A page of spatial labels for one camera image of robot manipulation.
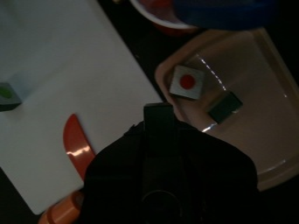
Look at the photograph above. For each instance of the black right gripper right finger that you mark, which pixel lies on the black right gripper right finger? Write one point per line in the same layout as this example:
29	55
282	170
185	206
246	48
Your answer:
202	180

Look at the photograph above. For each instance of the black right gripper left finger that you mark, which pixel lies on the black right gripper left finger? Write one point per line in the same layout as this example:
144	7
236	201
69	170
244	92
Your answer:
117	180

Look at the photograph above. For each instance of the orange toy knife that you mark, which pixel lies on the orange toy knife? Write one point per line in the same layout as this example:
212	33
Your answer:
78	140

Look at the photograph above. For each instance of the dark green toy sushi piece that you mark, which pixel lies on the dark green toy sushi piece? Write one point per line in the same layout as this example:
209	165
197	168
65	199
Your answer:
226	107

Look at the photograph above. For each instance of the pink plastic plate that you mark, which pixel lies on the pink plastic plate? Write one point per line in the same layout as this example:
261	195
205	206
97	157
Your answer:
253	102

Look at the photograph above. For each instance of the red centre toy sushi piece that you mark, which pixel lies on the red centre toy sushi piece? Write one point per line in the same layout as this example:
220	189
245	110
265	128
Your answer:
188	81

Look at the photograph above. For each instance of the green centre toy sushi piece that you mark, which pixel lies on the green centre toy sushi piece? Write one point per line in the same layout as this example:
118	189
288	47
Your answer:
7	96

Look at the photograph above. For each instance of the white cutting board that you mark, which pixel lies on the white cutting board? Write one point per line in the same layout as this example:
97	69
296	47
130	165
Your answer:
58	58

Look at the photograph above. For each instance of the red bowl white inside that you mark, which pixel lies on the red bowl white inside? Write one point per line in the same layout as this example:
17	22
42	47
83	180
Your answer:
164	22

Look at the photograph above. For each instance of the blue round container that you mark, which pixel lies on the blue round container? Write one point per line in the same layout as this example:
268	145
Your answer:
226	13

